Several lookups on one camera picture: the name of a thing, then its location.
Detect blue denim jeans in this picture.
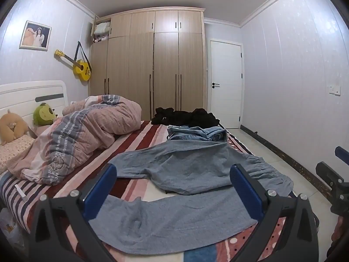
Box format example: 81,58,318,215
167,125,228,142

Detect green plush toy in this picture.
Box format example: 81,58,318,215
33,102,57,126

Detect grey-blue sweatpants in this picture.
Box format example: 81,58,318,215
90,140,293,255

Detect yellow ukulele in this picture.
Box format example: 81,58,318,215
54,41,92,82

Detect white wall switch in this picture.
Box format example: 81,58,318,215
328,84,341,96

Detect wooden wardrobe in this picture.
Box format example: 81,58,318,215
89,7,208,120

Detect white door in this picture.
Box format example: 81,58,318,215
209,40,243,129

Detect framed wall photo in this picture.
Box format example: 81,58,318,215
19,21,52,52

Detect white plastic bag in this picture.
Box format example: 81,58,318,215
0,208,25,251

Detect floral pink pillow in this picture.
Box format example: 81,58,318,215
0,135,34,173

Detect white headboard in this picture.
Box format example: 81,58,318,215
1,81,68,124

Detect tan plush toy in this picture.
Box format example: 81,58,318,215
1,110,29,145

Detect black clothing pile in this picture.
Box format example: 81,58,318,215
151,107,220,128

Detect pink grey striped duvet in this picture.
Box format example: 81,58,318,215
7,95,142,185

